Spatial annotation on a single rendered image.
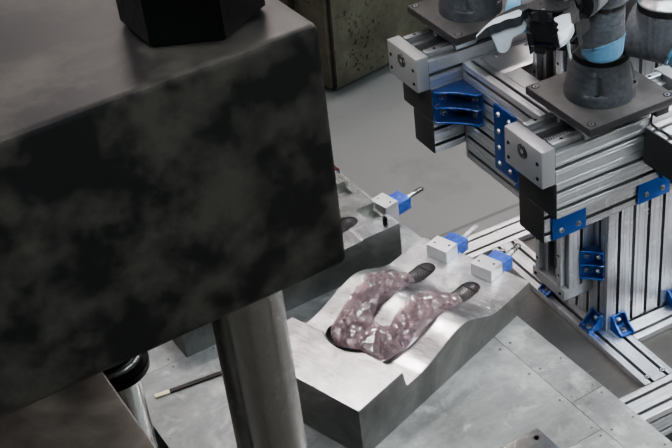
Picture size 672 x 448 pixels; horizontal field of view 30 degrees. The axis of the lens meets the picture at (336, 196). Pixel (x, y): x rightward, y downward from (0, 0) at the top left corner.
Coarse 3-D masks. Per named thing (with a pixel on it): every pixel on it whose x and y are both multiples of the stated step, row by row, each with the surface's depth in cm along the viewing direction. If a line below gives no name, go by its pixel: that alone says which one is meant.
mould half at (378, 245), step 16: (336, 176) 271; (352, 208) 260; (368, 224) 255; (352, 240) 251; (368, 240) 252; (384, 240) 254; (400, 240) 257; (352, 256) 252; (368, 256) 254; (384, 256) 256; (320, 272) 249; (336, 272) 251; (352, 272) 254; (288, 288) 246; (304, 288) 248; (320, 288) 251; (288, 304) 248; (192, 336) 239; (208, 336) 241; (192, 352) 240
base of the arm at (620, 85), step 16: (576, 64) 254; (592, 64) 251; (608, 64) 250; (624, 64) 252; (576, 80) 255; (592, 80) 252; (608, 80) 252; (624, 80) 253; (576, 96) 255; (592, 96) 254; (608, 96) 253; (624, 96) 254
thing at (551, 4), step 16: (544, 0) 203; (560, 0) 201; (592, 0) 205; (544, 16) 200; (528, 32) 203; (544, 32) 202; (576, 32) 202; (544, 48) 203; (560, 48) 202; (576, 48) 203
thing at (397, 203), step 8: (400, 192) 272; (416, 192) 273; (376, 200) 268; (384, 200) 268; (392, 200) 267; (400, 200) 269; (408, 200) 270; (376, 208) 268; (384, 208) 266; (392, 208) 267; (400, 208) 269; (408, 208) 271; (392, 216) 268
